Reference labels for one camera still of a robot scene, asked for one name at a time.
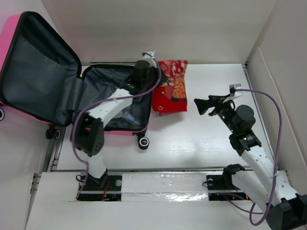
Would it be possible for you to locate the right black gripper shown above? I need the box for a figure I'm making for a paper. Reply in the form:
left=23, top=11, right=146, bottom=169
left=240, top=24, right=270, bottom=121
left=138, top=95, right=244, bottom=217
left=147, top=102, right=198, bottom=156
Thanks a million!
left=194, top=94, right=238, bottom=134

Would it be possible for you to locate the red patterned cloth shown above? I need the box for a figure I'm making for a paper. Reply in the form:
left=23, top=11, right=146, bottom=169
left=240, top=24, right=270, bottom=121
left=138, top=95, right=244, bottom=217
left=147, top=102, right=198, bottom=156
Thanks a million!
left=152, top=59, right=188, bottom=116

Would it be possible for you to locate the pink hard-shell suitcase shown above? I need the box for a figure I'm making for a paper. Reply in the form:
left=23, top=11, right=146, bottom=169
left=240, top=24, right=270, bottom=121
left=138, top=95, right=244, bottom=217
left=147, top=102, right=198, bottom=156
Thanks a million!
left=0, top=11, right=157, bottom=139

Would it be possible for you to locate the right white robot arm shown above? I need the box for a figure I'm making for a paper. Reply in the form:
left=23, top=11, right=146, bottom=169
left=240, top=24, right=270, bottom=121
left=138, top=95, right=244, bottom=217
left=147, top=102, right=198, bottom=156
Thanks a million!
left=194, top=95, right=307, bottom=230

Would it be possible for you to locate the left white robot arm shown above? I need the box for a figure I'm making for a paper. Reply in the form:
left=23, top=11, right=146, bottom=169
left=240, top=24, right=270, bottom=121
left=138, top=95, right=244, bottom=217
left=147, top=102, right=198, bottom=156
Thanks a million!
left=71, top=57, right=162, bottom=190

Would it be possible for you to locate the clear packaged toothbrush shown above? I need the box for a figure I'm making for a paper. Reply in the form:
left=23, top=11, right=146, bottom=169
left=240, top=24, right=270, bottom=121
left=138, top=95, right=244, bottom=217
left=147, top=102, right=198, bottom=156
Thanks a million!
left=122, top=111, right=140, bottom=126

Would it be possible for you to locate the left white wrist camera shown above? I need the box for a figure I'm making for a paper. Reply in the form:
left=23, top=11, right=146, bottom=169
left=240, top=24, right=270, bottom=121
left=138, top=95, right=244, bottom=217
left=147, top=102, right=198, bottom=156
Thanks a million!
left=142, top=50, right=157, bottom=68

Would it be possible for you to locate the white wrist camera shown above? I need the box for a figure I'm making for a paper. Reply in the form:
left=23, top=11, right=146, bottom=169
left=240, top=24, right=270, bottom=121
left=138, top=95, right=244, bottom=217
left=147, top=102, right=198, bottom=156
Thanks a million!
left=142, top=50, right=157, bottom=68
left=223, top=83, right=242, bottom=103

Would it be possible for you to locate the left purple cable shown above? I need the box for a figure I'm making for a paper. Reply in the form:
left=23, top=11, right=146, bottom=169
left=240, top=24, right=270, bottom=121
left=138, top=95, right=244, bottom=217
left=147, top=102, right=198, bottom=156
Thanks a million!
left=71, top=51, right=162, bottom=199

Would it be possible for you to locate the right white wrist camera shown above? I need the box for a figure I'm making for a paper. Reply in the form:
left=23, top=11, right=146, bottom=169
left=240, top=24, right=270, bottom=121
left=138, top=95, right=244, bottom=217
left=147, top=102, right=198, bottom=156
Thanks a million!
left=223, top=83, right=242, bottom=103

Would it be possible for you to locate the metal base rail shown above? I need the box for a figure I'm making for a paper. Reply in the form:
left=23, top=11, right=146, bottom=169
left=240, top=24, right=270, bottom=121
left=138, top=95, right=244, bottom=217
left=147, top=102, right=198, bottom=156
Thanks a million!
left=31, top=165, right=279, bottom=202

